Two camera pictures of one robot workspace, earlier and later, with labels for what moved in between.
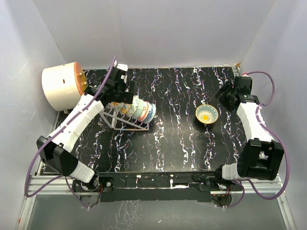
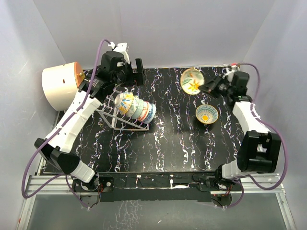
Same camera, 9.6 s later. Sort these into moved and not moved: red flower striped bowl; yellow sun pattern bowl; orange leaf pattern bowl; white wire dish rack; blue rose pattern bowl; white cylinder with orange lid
Moved: orange leaf pattern bowl
Not moved: white wire dish rack; blue rose pattern bowl; red flower striped bowl; white cylinder with orange lid; yellow sun pattern bowl
